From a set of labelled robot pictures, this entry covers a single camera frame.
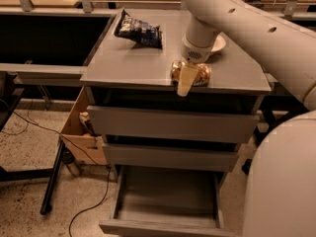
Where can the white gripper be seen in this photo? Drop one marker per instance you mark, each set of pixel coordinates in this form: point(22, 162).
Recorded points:
point(197, 53)

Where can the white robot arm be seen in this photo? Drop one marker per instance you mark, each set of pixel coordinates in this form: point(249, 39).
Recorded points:
point(280, 199)

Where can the grey top drawer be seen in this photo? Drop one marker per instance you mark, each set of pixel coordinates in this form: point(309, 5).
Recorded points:
point(172, 124)

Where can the grey drawer cabinet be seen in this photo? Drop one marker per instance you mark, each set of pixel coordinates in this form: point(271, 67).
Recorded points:
point(124, 74)

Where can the grey middle drawer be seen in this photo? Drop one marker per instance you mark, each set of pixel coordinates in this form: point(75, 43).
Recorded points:
point(174, 158)

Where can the grey open bottom drawer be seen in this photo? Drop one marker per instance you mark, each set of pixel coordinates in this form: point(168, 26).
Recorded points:
point(158, 202)

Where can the white bowl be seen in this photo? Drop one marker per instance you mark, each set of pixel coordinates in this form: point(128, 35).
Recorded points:
point(219, 44)

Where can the blue chip bag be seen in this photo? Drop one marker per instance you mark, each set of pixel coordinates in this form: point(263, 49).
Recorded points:
point(138, 31)

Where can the cardboard box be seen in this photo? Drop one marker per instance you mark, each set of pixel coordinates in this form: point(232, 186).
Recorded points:
point(85, 147)

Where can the metal bottle on floor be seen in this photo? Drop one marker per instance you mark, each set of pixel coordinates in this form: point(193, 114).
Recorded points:
point(71, 164)

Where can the black table leg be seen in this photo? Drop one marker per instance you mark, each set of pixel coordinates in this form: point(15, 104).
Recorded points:
point(46, 206)

